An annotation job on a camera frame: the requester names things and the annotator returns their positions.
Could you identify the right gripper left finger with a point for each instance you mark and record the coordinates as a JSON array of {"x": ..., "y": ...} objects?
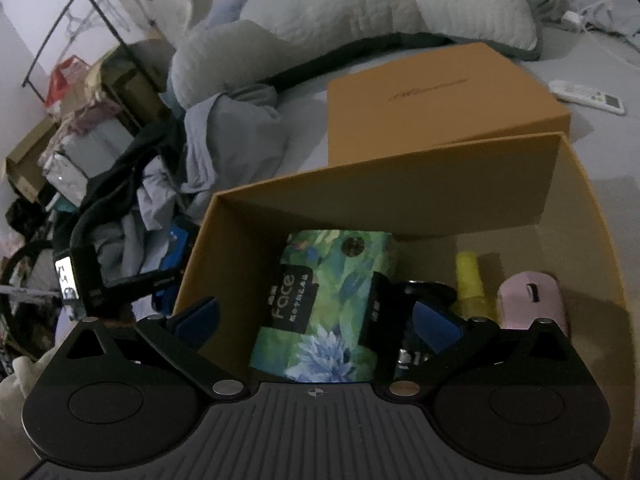
[{"x": 179, "y": 339}]

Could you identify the black clothes rack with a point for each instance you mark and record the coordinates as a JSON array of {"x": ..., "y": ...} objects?
[{"x": 101, "y": 12}]

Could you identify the yellow bottle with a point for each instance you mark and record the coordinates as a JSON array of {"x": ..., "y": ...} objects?
[{"x": 472, "y": 302}]

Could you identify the orange box lid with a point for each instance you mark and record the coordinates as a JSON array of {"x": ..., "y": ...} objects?
[{"x": 448, "y": 95}]

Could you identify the pink computer mouse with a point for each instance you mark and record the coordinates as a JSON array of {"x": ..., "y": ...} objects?
[{"x": 529, "y": 295}]

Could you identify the brown cardboard carton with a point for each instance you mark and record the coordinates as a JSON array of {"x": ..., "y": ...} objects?
[{"x": 21, "y": 167}]

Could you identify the open orange cardboard box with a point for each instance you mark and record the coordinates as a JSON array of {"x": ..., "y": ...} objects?
[{"x": 521, "y": 203}]

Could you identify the red plastic bag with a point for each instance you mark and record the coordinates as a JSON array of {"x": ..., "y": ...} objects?
[{"x": 62, "y": 78}]

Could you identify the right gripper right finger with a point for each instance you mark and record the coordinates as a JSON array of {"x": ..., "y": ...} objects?
[{"x": 404, "y": 389}]

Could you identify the white charger with cable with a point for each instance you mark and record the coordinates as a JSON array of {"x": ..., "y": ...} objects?
[{"x": 613, "y": 46}]

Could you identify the green floral tissue pack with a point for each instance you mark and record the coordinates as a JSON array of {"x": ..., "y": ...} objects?
[{"x": 322, "y": 316}]

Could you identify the large grey quilted pillow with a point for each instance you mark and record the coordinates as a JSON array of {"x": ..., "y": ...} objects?
[{"x": 310, "y": 37}]

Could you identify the crumpled grey clothes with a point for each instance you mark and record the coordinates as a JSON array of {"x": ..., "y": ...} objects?
[{"x": 174, "y": 168}]

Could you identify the black rectangular device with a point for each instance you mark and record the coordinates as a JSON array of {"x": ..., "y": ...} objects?
[{"x": 428, "y": 325}]

